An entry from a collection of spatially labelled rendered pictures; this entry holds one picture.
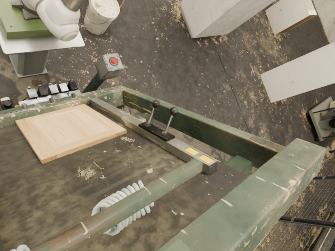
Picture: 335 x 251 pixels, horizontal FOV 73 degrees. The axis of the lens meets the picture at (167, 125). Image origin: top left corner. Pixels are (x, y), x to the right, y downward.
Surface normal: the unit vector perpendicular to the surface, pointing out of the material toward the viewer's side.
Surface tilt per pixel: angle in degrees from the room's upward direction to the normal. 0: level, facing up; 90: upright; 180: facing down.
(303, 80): 90
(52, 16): 66
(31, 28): 1
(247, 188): 58
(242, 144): 90
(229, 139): 90
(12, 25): 1
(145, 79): 0
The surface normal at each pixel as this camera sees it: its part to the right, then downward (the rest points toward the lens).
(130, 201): -0.01, -0.90
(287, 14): -0.74, 0.31
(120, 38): 0.55, -0.21
